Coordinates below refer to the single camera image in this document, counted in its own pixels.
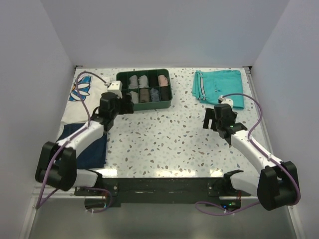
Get green divided organizer tray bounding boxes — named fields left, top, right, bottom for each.
left=116, top=69, right=172, bottom=111

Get navy blue garment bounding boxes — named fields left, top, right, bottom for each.
left=57, top=123, right=107, bottom=169

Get black underwear beige waistband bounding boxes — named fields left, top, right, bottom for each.
left=149, top=74, right=159, bottom=87

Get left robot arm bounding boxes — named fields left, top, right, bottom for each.
left=35, top=92, right=134, bottom=195

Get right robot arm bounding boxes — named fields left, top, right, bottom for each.
left=203, top=104, right=301, bottom=211

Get pink rolled underwear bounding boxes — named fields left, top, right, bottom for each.
left=158, top=75, right=168, bottom=87

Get beige grey rolled sock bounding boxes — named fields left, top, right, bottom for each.
left=129, top=91, right=139, bottom=104

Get teal folded shorts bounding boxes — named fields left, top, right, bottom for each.
left=192, top=70, right=245, bottom=109

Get white daisy print shirt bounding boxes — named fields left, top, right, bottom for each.
left=61, top=74, right=112, bottom=124

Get brown rolled sock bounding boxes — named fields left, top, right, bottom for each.
left=140, top=88, right=150, bottom=103

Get light grey rolled sock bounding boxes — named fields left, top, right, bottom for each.
left=138, top=75, right=149, bottom=88

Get striped rolled sock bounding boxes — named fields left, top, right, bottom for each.
left=150, top=88, right=160, bottom=102

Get black rolled sock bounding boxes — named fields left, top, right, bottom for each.
left=160, top=86, right=170, bottom=101

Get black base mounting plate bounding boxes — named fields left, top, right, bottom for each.
left=75, top=172, right=243, bottom=211

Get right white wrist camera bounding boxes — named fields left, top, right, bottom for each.
left=218, top=96, right=234, bottom=108

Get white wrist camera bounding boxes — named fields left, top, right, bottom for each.
left=107, top=81, right=123, bottom=99
left=218, top=96, right=234, bottom=108

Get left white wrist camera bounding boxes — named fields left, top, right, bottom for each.
left=107, top=81, right=123, bottom=99

